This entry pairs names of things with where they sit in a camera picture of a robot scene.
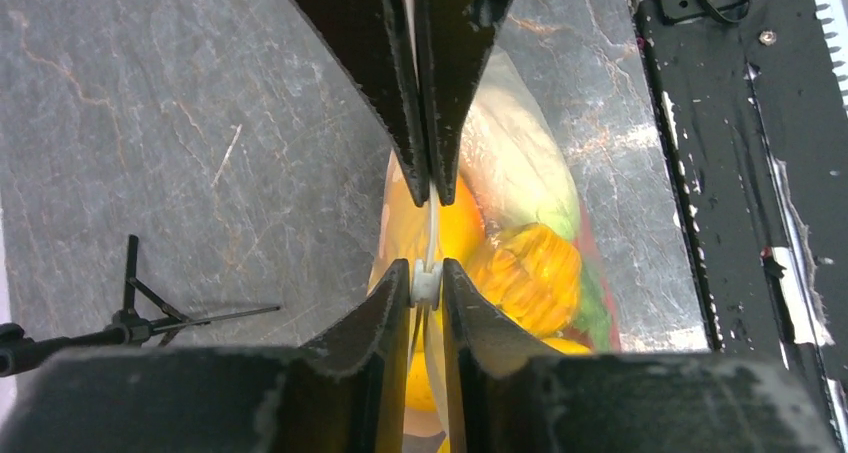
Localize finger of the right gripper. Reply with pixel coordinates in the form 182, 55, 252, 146
291, 0, 430, 207
413, 0, 514, 205

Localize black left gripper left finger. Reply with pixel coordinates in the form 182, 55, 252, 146
1, 259, 410, 452

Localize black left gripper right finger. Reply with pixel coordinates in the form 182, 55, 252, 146
442, 259, 839, 452

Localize yellow squash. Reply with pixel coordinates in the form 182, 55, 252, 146
404, 337, 592, 438

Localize white radish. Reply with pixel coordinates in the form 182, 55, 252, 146
460, 87, 581, 241

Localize yellow orange mango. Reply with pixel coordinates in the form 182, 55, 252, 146
379, 172, 484, 262

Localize clear dotted zip bag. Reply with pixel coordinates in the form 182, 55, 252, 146
365, 45, 624, 453

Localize silver microphone on stand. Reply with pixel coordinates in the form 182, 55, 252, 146
0, 234, 283, 378

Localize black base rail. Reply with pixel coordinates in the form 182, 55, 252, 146
629, 0, 847, 447

